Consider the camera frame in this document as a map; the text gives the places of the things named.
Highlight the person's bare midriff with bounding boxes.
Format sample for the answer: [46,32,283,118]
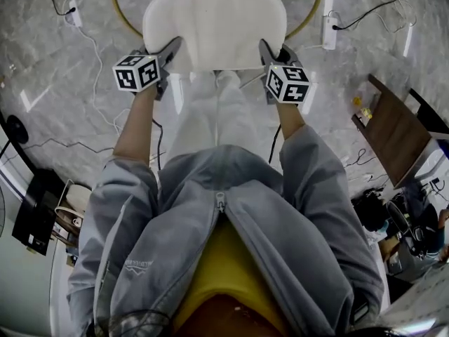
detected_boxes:
[196,292,279,337]

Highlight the person's yellow shirt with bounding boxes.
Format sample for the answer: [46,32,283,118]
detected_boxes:
[171,219,286,337]

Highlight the person's white trousers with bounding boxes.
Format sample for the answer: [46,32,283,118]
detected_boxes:
[163,69,257,177]

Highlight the white power strip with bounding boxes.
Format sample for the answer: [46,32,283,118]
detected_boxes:
[64,0,83,28]
[321,11,339,51]

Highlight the tangled white cable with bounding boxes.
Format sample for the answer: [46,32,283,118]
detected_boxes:
[371,0,419,35]

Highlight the black box cabinet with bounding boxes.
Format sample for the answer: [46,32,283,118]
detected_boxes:
[11,168,60,256]

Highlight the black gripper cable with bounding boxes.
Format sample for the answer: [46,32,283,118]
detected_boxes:
[152,117,166,172]
[267,124,283,165]

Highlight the person's right forearm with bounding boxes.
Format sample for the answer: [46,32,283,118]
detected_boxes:
[275,102,307,142]

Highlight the black zigzag cable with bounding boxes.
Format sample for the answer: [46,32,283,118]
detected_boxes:
[23,138,114,155]

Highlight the white cushion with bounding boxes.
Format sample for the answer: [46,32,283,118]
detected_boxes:
[142,0,288,72]

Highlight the black clip device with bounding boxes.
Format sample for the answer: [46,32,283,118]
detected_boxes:
[353,301,370,325]

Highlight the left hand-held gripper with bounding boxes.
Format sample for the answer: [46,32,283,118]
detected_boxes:
[112,36,183,101]

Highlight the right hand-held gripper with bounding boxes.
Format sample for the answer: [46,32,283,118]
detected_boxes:
[258,39,312,106]

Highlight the long black cable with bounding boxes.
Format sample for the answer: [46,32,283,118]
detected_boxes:
[332,0,436,32]

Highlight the person's grey zip jacket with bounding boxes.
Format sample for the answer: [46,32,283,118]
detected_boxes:
[66,124,390,337]

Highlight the thin white cable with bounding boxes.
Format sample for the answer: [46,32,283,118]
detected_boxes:
[79,25,131,135]

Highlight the person's left forearm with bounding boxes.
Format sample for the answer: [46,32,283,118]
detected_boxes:
[112,89,159,169]

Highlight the black round floor base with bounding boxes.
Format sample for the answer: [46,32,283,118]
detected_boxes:
[6,114,29,144]

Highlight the dark wooden side table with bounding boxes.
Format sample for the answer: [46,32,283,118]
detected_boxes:
[351,74,449,190]

